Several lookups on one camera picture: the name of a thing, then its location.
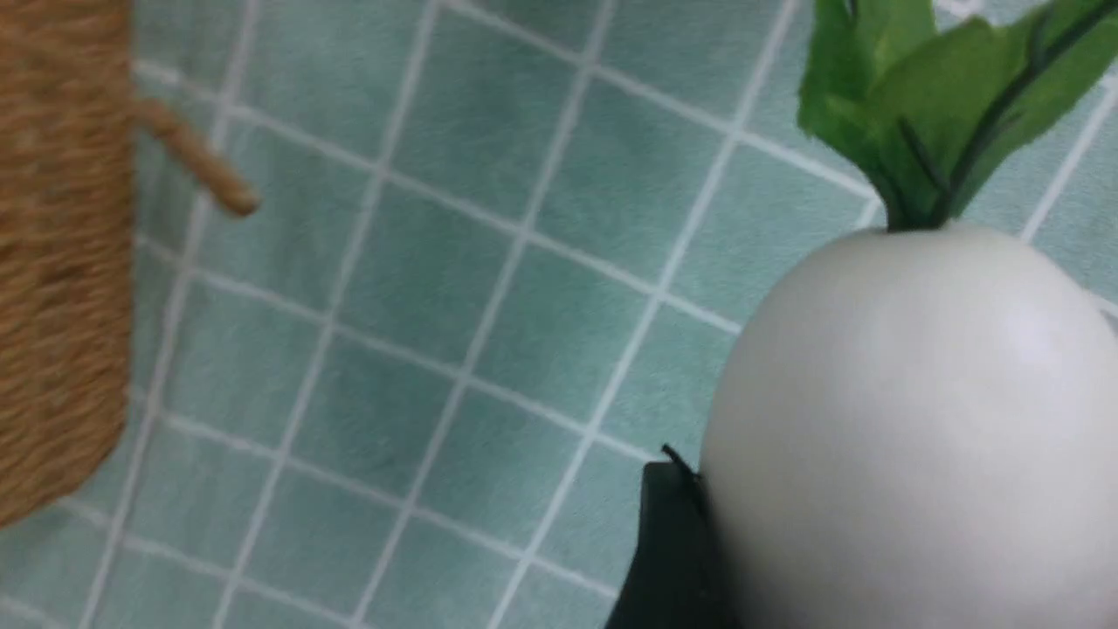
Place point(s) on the white radish with leaves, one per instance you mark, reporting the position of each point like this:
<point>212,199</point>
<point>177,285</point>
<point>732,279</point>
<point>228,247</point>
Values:
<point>916,427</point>

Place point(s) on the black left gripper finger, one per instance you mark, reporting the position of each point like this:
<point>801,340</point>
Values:
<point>674,579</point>

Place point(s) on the woven wicker basket green lining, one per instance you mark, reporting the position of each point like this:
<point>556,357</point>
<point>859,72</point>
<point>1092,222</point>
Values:
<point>69,112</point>

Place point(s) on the green checkered tablecloth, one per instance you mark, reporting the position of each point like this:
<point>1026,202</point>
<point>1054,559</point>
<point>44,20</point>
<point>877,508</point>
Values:
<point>503,252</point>

